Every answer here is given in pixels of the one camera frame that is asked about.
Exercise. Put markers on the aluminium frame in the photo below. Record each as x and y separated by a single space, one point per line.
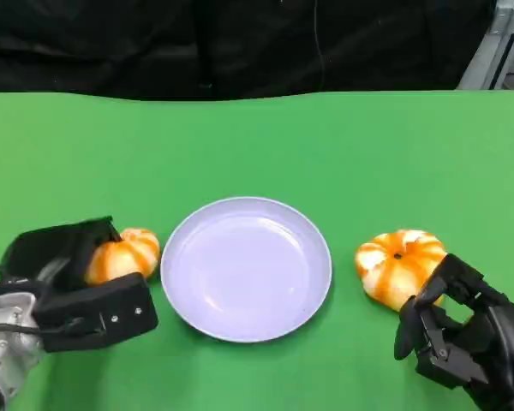
482 64

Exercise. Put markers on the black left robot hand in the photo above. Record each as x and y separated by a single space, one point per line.
47 248

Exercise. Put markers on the black curtain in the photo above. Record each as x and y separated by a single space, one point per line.
154 47

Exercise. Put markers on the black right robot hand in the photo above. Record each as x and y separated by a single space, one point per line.
497 342

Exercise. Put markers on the orange and white bread roll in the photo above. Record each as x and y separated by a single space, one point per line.
390 265
128 252

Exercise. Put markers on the lilac plate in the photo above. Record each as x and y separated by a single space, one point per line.
246 274

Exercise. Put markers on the green table cloth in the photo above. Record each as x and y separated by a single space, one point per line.
257 150

